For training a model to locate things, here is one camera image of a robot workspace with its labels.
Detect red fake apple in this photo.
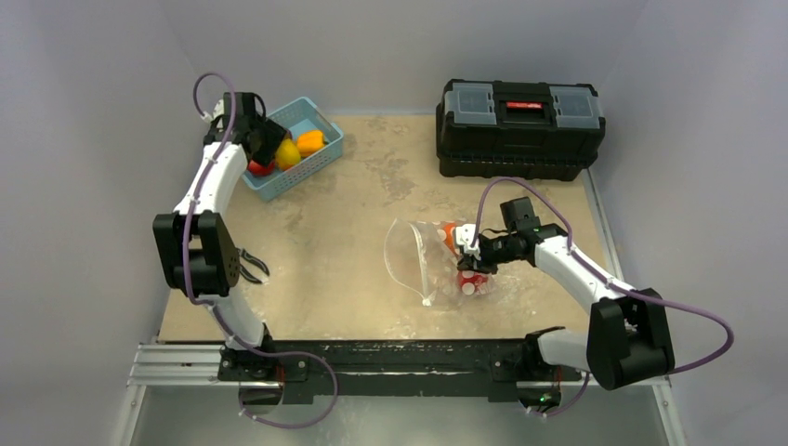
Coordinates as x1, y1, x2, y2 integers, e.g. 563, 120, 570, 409
247, 160, 277, 177

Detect orange fake fruit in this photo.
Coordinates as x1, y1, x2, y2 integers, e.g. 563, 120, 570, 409
295, 129, 327, 158

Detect polka dot zip top bag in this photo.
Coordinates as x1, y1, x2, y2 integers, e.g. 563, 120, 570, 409
383, 218, 480, 308

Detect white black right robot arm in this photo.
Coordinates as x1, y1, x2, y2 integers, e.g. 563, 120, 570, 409
453, 198, 676, 390

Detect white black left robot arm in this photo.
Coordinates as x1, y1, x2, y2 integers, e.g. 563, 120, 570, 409
152, 92, 277, 380

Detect red fake tomato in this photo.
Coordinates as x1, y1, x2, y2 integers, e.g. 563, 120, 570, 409
456, 270, 491, 296

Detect light blue perforated basket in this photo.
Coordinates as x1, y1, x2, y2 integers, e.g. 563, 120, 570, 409
240, 96, 346, 203

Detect black plastic toolbox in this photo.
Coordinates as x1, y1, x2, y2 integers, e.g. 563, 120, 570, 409
436, 79, 607, 181

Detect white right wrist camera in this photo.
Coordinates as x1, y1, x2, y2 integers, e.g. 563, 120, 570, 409
453, 223, 480, 259

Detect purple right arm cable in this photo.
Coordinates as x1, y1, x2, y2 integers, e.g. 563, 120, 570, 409
474, 177, 736, 375

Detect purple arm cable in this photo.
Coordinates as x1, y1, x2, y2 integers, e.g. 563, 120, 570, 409
474, 177, 736, 375
181, 72, 278, 359

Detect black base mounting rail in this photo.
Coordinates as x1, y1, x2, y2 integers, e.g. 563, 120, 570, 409
217, 338, 582, 406

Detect black handled pliers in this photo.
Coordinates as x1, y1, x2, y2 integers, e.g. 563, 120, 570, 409
237, 248, 270, 284

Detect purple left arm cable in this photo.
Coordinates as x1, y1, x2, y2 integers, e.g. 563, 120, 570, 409
181, 72, 278, 359

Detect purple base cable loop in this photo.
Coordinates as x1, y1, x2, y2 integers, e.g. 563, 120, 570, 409
238, 350, 339, 431

